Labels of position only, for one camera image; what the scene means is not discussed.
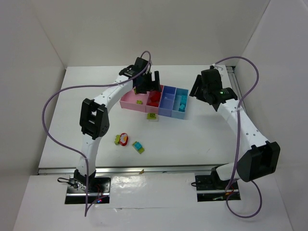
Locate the blue green stacked lego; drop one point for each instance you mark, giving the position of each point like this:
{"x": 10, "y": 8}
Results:
{"x": 138, "y": 147}

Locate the aluminium rail right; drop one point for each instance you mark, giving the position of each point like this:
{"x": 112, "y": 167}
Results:
{"x": 234, "y": 81}

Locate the green lego beside flower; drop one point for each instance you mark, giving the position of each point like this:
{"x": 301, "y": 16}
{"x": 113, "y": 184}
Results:
{"x": 117, "y": 140}

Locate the red lego brick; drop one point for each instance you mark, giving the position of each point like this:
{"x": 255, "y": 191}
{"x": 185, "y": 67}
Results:
{"x": 154, "y": 99}

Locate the pink large container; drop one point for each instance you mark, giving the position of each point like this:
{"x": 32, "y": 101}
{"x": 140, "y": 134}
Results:
{"x": 128, "y": 101}

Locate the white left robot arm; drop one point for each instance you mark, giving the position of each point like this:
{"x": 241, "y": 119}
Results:
{"x": 94, "y": 119}

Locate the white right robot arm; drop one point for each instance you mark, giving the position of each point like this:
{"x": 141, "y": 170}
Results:
{"x": 256, "y": 155}

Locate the pink small container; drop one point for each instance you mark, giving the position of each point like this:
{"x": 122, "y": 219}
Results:
{"x": 151, "y": 109}

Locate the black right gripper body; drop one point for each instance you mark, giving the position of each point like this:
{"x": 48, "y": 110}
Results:
{"x": 200, "y": 87}

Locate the teal legos in container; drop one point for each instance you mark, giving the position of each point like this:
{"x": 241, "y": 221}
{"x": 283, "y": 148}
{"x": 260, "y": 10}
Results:
{"x": 183, "y": 101}

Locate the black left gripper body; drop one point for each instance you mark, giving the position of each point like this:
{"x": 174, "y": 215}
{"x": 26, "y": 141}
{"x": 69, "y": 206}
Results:
{"x": 147, "y": 84}

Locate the blue purple container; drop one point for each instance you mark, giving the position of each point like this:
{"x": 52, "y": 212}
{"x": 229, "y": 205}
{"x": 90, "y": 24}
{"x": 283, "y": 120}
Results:
{"x": 167, "y": 101}

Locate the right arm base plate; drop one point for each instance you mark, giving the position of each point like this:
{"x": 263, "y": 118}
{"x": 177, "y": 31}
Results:
{"x": 208, "y": 190}

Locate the aluminium rail front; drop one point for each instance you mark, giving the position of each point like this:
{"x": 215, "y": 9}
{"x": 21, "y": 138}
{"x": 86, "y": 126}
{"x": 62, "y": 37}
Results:
{"x": 108, "y": 171}

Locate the aluminium rail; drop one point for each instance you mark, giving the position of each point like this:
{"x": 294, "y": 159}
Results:
{"x": 234, "y": 81}
{"x": 108, "y": 171}

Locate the red white flower lego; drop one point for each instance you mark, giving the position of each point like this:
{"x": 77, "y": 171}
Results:
{"x": 123, "y": 139}

